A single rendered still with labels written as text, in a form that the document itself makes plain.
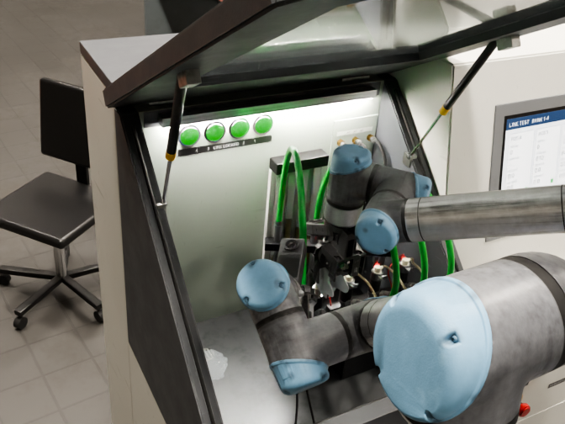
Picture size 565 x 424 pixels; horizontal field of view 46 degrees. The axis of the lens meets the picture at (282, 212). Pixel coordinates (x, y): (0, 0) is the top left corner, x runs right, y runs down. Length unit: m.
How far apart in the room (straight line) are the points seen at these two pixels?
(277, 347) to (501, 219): 0.40
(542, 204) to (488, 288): 0.47
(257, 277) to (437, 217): 0.32
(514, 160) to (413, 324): 1.19
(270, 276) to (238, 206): 0.70
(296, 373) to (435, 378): 0.39
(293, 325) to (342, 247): 0.40
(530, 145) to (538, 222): 0.71
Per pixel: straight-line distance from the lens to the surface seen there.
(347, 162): 1.24
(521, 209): 1.08
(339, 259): 1.35
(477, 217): 1.09
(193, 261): 1.67
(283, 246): 1.18
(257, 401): 1.61
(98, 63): 1.54
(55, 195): 3.04
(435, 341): 0.58
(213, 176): 1.56
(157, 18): 6.04
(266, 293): 0.94
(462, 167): 1.64
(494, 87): 1.65
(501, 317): 0.60
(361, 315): 0.98
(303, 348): 0.95
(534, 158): 1.80
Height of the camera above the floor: 2.03
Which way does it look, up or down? 32 degrees down
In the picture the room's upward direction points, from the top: 5 degrees clockwise
